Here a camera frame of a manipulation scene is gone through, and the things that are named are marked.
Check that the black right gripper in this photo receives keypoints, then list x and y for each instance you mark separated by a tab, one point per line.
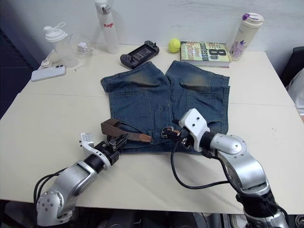
184	139

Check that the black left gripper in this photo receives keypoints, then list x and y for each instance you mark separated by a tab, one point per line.
108	152

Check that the brown braided belt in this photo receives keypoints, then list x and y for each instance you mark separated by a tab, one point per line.
140	136

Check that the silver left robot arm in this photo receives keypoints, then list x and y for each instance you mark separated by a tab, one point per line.
71	177

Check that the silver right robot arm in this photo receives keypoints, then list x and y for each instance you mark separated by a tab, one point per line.
240	161

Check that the blue denim shorts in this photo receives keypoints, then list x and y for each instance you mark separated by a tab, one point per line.
147	104

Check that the small thin metal pin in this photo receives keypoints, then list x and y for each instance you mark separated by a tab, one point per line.
79	67

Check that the black handheld game controller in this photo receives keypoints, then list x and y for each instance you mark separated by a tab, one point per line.
140	54

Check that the paperback book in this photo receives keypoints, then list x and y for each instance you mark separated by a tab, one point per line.
205	53

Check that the yellow tennis ball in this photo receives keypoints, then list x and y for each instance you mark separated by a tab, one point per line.
174	45

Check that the white smartphone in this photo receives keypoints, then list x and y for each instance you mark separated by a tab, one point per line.
48	73

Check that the small white charging puck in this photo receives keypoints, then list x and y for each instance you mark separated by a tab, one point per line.
46	63

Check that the clear shaker bottle white lid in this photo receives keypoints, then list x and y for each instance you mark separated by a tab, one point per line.
63	48

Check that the tall white water bottle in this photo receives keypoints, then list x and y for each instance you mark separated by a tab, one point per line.
109	28

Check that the cream floral tumbler purple lid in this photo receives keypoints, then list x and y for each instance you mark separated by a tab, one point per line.
242	40

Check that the black chair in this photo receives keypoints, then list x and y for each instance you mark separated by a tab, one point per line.
293	61

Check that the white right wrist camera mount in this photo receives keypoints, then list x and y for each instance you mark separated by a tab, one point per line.
194	123

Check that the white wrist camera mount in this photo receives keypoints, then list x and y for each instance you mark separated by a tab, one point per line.
88	144
194	123

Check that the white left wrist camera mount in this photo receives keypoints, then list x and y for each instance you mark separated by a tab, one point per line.
88	144

